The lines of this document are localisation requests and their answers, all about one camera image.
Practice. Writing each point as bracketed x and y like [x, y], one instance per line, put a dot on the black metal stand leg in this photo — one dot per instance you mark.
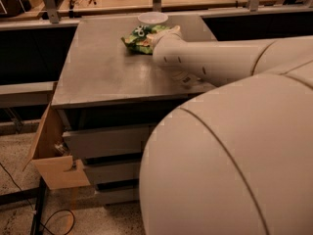
[39, 195]

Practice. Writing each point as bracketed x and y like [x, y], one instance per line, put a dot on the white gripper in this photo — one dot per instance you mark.
[161, 36]

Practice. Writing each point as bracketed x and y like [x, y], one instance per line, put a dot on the clear plastic water bottle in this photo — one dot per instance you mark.
[184, 78]

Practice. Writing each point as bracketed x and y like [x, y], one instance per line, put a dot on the top grey drawer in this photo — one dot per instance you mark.
[108, 141]

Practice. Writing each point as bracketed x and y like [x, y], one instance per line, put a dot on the grey drawer cabinet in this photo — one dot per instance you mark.
[103, 85]

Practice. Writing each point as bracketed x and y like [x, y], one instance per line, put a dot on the brown cardboard box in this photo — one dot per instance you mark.
[50, 156]

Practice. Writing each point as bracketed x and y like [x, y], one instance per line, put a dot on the bottom grey drawer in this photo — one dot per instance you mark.
[118, 195]

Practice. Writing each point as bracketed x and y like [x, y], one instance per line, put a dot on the grey drawer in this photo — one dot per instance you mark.
[118, 195]
[113, 172]
[108, 141]

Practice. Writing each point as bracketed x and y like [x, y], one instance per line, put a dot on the white ceramic bowl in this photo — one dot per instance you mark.
[153, 18]

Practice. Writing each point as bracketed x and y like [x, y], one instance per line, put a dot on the middle grey drawer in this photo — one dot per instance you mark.
[113, 172]

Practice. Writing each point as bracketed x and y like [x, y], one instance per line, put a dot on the green rice chip bag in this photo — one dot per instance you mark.
[137, 41]

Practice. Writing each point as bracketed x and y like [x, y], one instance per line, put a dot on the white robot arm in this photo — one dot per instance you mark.
[238, 159]

